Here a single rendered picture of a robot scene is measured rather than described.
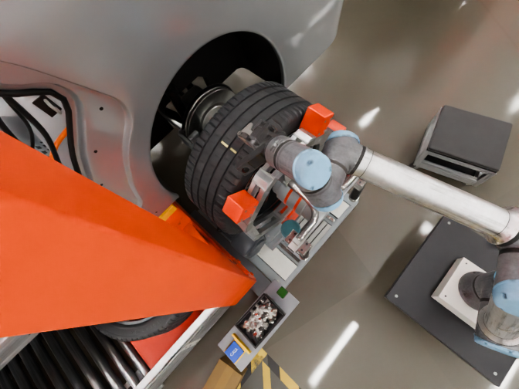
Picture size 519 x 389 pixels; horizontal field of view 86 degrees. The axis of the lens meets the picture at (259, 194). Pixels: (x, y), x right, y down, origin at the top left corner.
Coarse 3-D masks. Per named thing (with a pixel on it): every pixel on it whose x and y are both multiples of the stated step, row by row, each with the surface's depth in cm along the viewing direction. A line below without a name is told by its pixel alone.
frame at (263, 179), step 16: (304, 144) 95; (320, 144) 123; (256, 176) 94; (272, 176) 92; (256, 192) 101; (256, 208) 99; (288, 208) 140; (240, 224) 104; (256, 224) 128; (272, 224) 133
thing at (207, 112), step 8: (216, 88) 126; (224, 88) 130; (200, 96) 123; (208, 96) 123; (216, 96) 127; (224, 96) 131; (200, 104) 122; (208, 104) 126; (216, 104) 130; (192, 112) 123; (200, 112) 125; (208, 112) 129; (216, 112) 129; (192, 120) 125; (200, 120) 129; (208, 120) 129; (192, 128) 128; (200, 128) 132
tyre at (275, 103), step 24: (240, 96) 99; (264, 96) 100; (288, 96) 104; (216, 120) 97; (240, 120) 95; (288, 120) 94; (216, 144) 96; (240, 144) 93; (192, 168) 102; (216, 168) 97; (192, 192) 111; (216, 192) 100; (216, 216) 106; (264, 216) 143
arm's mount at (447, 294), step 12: (456, 264) 145; (468, 264) 142; (456, 276) 141; (444, 288) 139; (456, 288) 138; (444, 300) 137; (456, 300) 136; (456, 312) 137; (468, 312) 134; (468, 324) 139
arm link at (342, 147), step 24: (336, 144) 77; (360, 144) 78; (360, 168) 77; (384, 168) 76; (408, 168) 76; (408, 192) 76; (432, 192) 75; (456, 192) 75; (456, 216) 76; (480, 216) 74; (504, 216) 73; (504, 240) 74
